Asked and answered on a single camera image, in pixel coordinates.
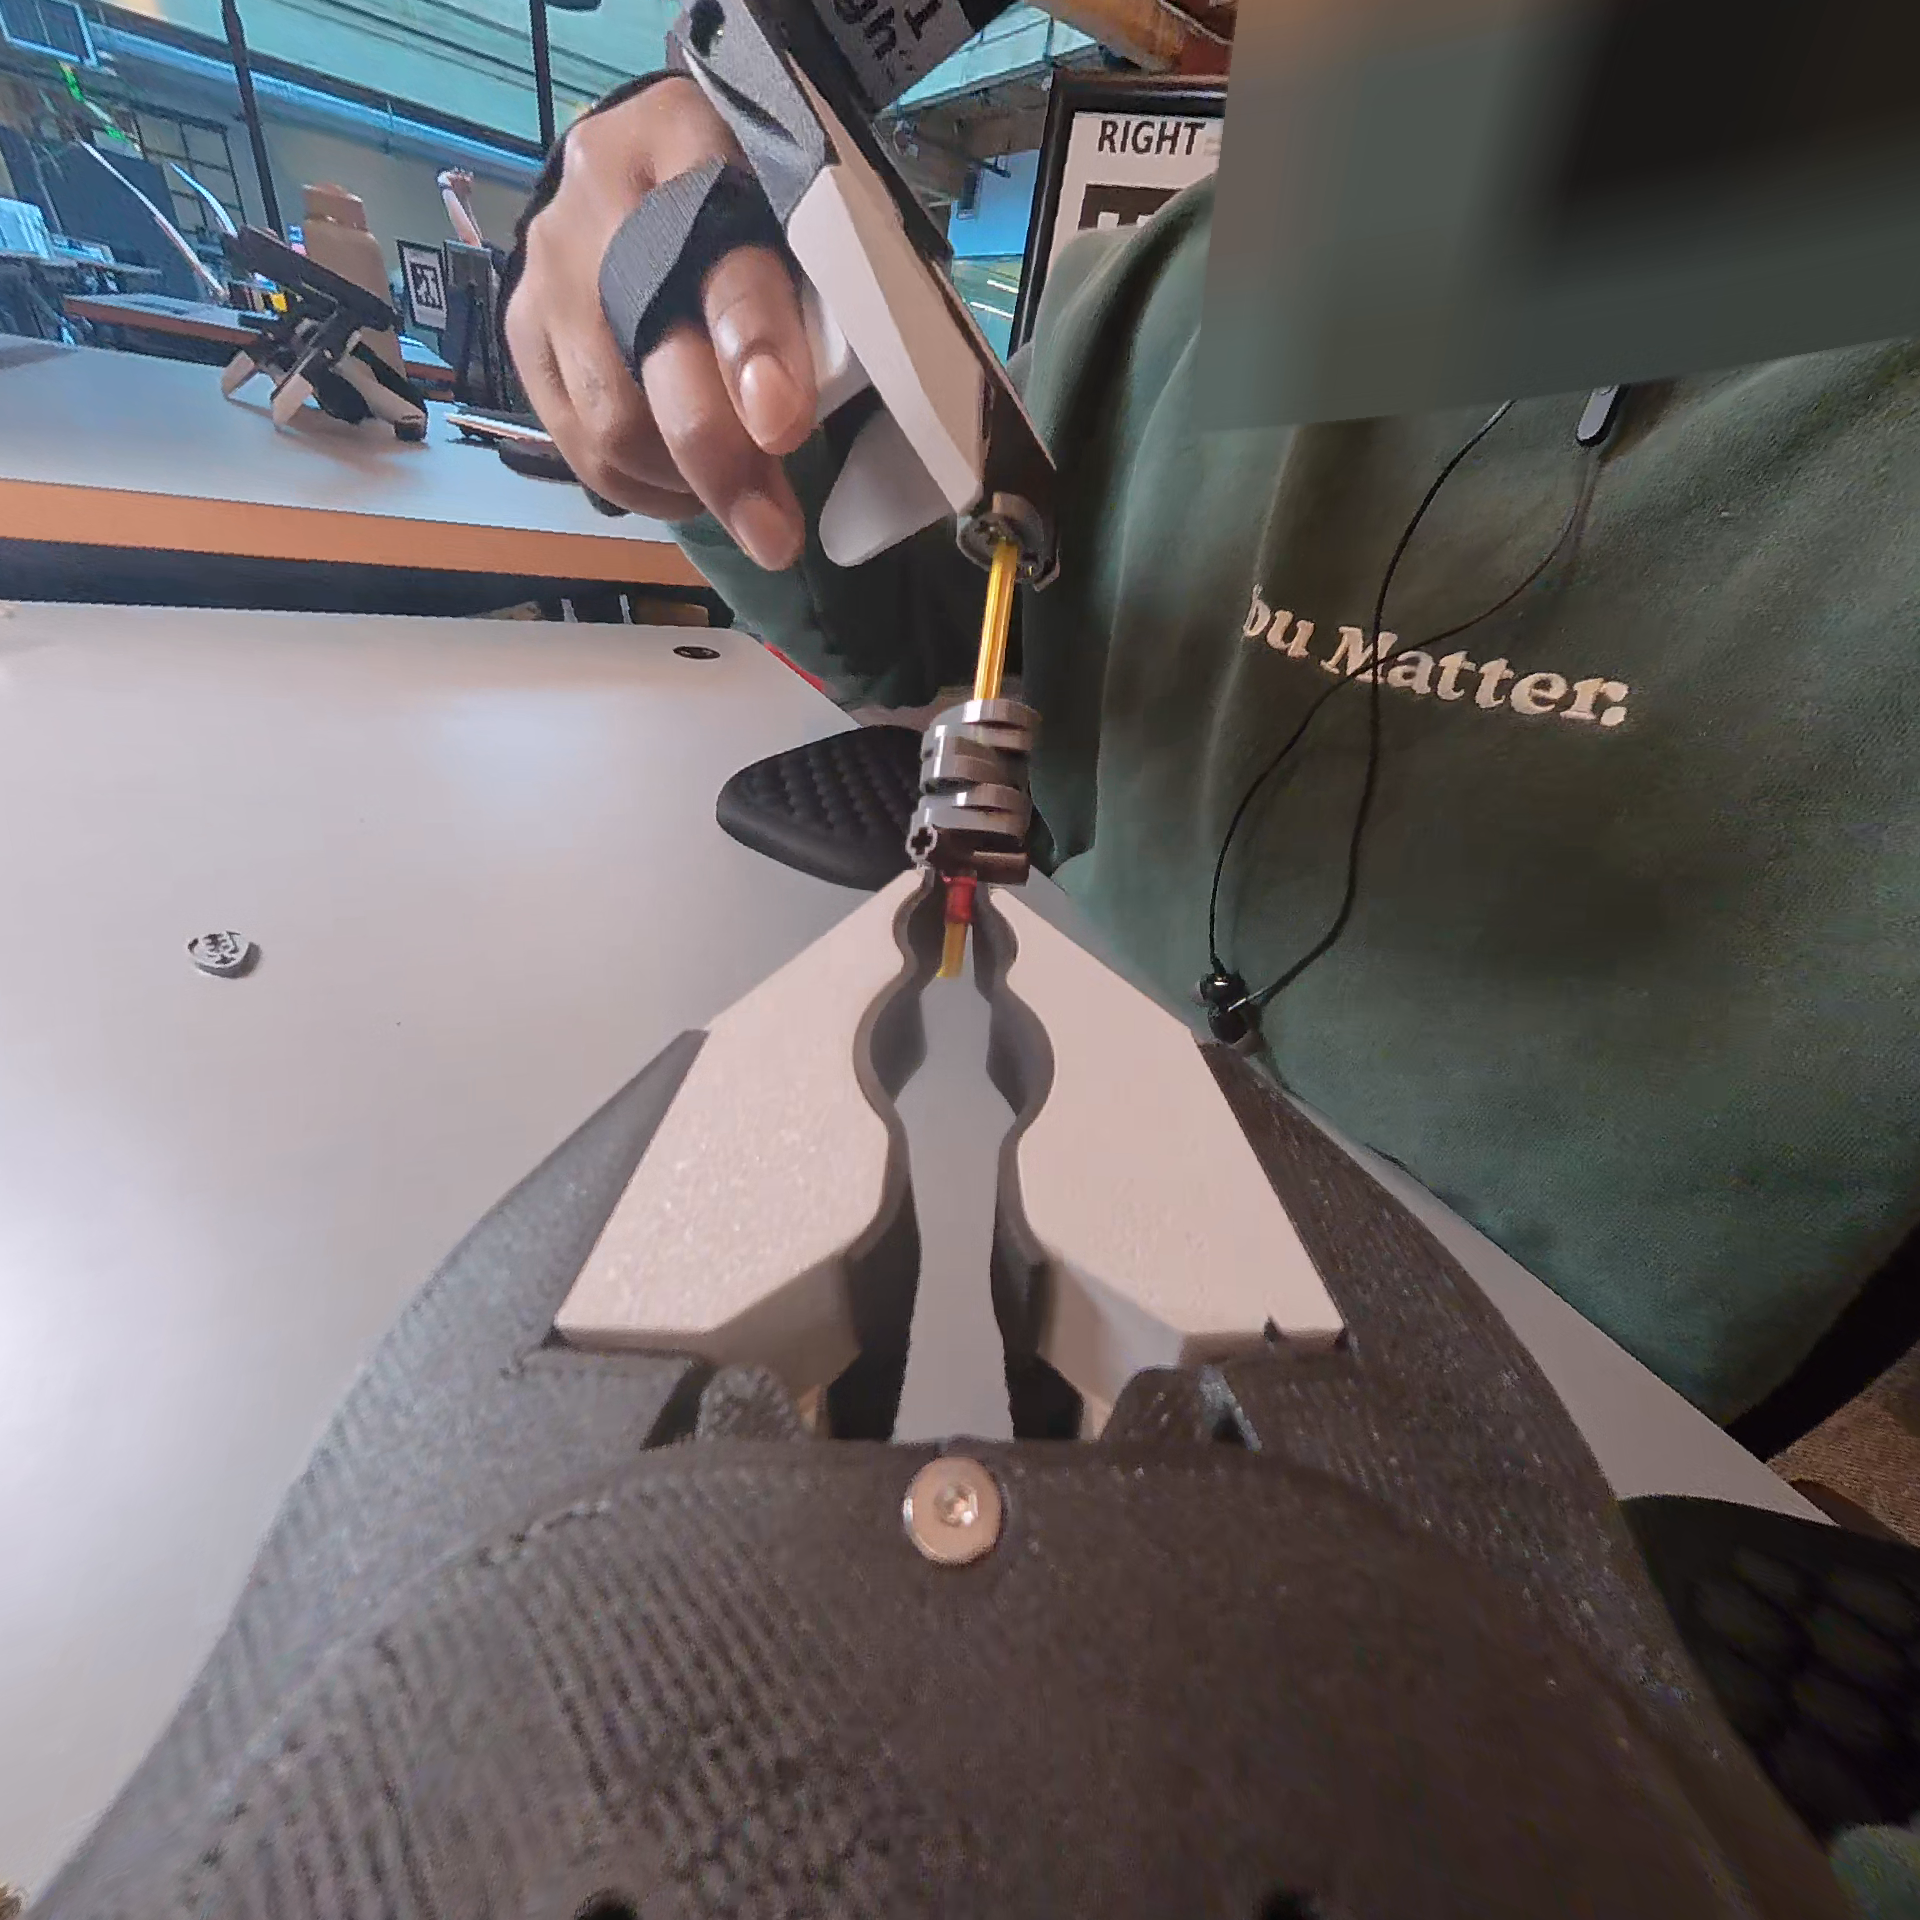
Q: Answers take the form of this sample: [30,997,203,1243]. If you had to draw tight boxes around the person's green sweatshirt torso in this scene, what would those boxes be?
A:
[667,176,1920,1431]

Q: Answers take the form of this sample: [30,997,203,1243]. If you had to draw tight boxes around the grey lego disc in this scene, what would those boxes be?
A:
[956,493,1068,589]

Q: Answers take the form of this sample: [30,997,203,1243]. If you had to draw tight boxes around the dark background equipment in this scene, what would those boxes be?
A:
[220,223,431,447]

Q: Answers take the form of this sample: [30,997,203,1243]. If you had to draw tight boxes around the orange edged table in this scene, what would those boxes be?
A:
[0,333,741,605]

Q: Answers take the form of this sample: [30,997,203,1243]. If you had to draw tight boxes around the black framed white sign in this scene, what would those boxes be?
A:
[1008,67,1235,357]

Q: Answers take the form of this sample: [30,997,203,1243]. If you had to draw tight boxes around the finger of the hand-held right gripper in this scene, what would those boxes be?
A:
[836,133,1064,493]
[784,162,992,518]

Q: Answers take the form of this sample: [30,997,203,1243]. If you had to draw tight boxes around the person's right hand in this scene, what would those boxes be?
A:
[503,75,824,573]

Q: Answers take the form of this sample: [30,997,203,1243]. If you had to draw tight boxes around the black earphone cable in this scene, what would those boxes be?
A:
[1197,380,1632,1046]

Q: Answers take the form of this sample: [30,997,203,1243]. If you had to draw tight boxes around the black mesh chair seat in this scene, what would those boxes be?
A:
[716,727,942,893]

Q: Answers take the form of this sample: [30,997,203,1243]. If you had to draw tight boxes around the yellow lego axle assembly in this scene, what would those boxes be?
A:
[906,539,1046,980]

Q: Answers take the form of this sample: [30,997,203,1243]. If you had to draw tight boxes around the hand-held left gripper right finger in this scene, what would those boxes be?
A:
[970,879,1348,1434]

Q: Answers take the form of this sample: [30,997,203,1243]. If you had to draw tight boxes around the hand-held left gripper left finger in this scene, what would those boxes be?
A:
[550,879,946,1434]

